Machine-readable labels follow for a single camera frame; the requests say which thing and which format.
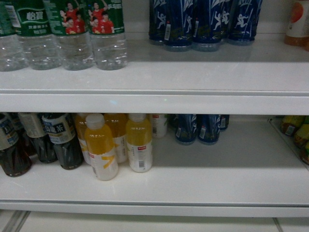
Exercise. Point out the clear water bottle green label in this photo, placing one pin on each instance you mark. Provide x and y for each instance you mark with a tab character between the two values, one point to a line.
107	33
34	34
68	24
11	52

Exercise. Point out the yellow vitamin drink bottle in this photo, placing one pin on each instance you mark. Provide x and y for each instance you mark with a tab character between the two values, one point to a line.
101	147
139	142

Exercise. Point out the blue sports drink bottle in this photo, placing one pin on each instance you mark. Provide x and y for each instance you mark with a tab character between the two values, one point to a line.
211	19
208	128
186	130
179	25
243	26
157	21

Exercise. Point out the dark tea bottle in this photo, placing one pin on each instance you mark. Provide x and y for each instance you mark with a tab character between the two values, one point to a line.
61	130
36	131
13	159

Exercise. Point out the orange juice bottle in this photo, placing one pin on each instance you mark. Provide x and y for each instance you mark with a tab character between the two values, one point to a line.
297	33

